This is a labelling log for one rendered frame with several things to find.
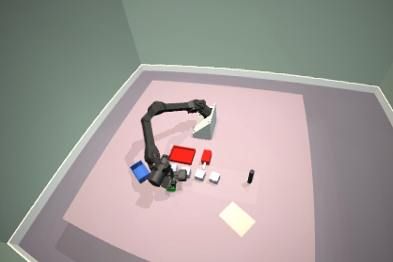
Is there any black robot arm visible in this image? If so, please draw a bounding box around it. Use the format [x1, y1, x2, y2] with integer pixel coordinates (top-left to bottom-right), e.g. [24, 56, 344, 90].
[141, 100, 212, 188]

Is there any red tray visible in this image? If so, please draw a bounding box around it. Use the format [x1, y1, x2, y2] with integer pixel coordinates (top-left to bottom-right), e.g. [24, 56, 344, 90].
[169, 146, 196, 165]

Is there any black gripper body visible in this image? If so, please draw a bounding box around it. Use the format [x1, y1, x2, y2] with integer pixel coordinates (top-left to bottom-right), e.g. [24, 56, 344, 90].
[165, 164, 187, 181]

